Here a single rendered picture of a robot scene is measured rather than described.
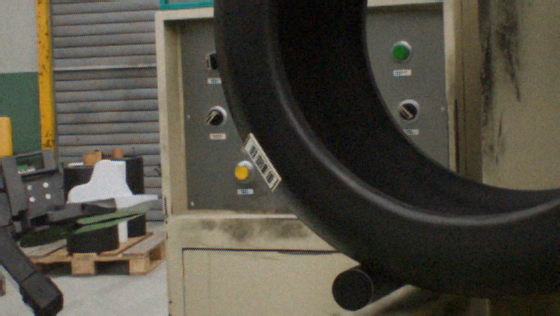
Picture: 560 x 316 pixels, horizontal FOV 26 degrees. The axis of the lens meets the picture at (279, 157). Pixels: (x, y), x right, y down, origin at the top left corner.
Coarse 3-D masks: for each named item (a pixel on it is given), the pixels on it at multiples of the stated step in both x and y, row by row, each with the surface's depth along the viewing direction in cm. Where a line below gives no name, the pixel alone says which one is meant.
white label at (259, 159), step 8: (248, 144) 133; (256, 144) 131; (248, 152) 134; (256, 152) 132; (256, 160) 133; (264, 160) 131; (256, 168) 134; (264, 168) 132; (272, 168) 130; (264, 176) 133; (272, 176) 131; (272, 184) 132
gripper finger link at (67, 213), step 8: (104, 200) 123; (112, 200) 123; (56, 208) 121; (64, 208) 121; (72, 208) 121; (80, 208) 121; (88, 208) 121; (96, 208) 122; (104, 208) 122; (112, 208) 123; (48, 216) 120; (56, 216) 120; (64, 216) 120; (72, 216) 120; (80, 216) 121; (88, 216) 122; (40, 224) 121; (48, 224) 121
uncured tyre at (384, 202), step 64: (256, 0) 129; (320, 0) 155; (256, 64) 129; (320, 64) 156; (256, 128) 130; (320, 128) 153; (384, 128) 154; (320, 192) 127; (384, 192) 152; (448, 192) 151; (512, 192) 148; (384, 256) 126; (448, 256) 123; (512, 256) 120
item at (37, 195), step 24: (0, 168) 123; (24, 168) 123; (48, 168) 122; (0, 192) 123; (24, 192) 121; (48, 192) 123; (0, 216) 122; (24, 216) 121; (24, 240) 123; (48, 240) 126
